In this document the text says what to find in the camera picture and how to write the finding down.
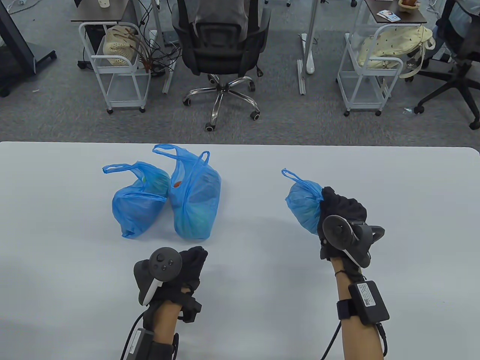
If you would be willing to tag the person's left hand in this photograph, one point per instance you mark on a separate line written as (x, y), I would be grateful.
(193, 268)

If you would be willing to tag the person's right hand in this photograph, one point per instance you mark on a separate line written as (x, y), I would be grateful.
(345, 206)

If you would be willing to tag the blue plastic bag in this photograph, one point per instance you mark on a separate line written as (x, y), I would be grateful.
(303, 210)
(195, 202)
(138, 206)

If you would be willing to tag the person's left forearm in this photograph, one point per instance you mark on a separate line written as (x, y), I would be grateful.
(165, 322)

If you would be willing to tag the person's right forearm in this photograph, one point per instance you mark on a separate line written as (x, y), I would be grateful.
(356, 341)

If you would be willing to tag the pale yellow cloth bag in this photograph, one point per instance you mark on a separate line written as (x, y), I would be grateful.
(390, 45)

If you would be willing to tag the cream woven bag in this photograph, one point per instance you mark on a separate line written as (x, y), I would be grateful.
(116, 48)

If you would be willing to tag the black and white handheld controller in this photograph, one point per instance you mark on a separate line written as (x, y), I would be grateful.
(337, 232)
(163, 264)

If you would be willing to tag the black box with white label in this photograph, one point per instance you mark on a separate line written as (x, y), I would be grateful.
(369, 300)
(140, 341)

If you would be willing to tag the white wheeled utility cart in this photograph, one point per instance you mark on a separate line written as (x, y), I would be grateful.
(125, 90)
(363, 90)

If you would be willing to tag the white metal desk leg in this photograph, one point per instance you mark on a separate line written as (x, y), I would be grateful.
(311, 22)
(167, 84)

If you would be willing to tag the small printed cards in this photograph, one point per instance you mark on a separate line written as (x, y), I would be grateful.
(388, 15)

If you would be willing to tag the black mesh office chair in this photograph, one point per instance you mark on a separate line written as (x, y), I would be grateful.
(221, 48)

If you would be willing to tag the dark brown desk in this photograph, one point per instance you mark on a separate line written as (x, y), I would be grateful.
(412, 17)
(93, 13)

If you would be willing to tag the small woven basket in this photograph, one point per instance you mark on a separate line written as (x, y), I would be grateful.
(408, 5)

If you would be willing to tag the black wheeled stand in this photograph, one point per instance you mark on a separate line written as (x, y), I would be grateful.
(22, 52)

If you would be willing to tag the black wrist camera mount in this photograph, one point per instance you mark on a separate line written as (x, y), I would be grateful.
(191, 311)

